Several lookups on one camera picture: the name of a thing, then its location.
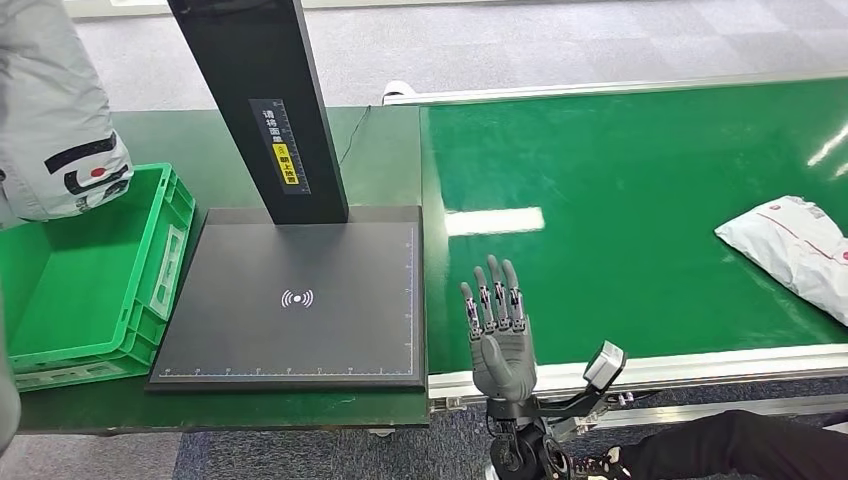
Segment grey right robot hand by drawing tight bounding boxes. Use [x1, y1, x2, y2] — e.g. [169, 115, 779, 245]
[460, 254, 539, 404]

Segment grey package with red print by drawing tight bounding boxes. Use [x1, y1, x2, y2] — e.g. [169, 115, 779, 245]
[0, 0, 135, 224]

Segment green conveyor belt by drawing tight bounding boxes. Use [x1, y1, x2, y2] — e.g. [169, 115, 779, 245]
[419, 79, 848, 376]

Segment black inbound scanner machine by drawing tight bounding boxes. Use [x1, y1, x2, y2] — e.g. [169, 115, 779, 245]
[145, 0, 428, 396]

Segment white conveyor end cap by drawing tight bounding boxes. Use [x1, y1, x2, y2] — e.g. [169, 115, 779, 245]
[381, 80, 419, 106]

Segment white package with red line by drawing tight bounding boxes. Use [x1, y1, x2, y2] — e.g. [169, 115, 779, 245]
[713, 194, 848, 329]

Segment person's leg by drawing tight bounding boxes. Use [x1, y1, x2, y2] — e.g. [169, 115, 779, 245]
[619, 409, 848, 480]

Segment green plastic crate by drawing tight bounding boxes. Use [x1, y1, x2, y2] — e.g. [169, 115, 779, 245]
[0, 162, 197, 394]

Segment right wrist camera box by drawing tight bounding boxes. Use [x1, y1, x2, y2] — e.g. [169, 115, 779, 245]
[582, 340, 627, 393]

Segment aluminium conveyor frame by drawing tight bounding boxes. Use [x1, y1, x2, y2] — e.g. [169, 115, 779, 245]
[381, 71, 848, 446]

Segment thin black cable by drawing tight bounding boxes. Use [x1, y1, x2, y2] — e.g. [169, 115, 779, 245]
[337, 104, 373, 168]

